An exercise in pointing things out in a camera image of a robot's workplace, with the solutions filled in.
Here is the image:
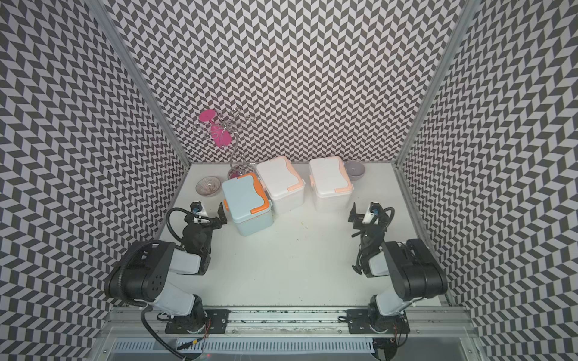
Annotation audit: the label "small clear glass bowl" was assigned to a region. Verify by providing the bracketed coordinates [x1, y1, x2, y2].
[195, 176, 221, 197]

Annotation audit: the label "white first aid box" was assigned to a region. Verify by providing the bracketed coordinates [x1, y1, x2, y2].
[309, 156, 354, 212]
[256, 156, 306, 214]

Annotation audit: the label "right white first aid box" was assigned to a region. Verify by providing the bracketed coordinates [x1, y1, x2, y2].
[309, 156, 354, 212]

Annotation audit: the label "silver wire stand pink ornaments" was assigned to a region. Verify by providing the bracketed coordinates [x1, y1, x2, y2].
[199, 108, 256, 180]

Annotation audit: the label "blue first aid kit box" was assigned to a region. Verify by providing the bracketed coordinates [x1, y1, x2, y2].
[222, 172, 273, 237]

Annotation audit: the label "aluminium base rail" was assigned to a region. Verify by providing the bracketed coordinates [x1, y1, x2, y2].
[101, 306, 480, 339]

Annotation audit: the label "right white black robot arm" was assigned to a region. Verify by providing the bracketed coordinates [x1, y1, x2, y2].
[344, 202, 448, 336]

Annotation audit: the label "middle white first aid box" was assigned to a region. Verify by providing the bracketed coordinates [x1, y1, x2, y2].
[256, 156, 306, 214]

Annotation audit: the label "small grey round bowl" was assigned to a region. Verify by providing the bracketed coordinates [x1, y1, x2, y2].
[344, 160, 366, 181]

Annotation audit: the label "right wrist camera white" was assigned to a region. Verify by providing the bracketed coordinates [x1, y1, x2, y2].
[362, 202, 381, 224]

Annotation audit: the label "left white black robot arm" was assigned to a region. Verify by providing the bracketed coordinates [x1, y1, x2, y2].
[104, 202, 229, 334]

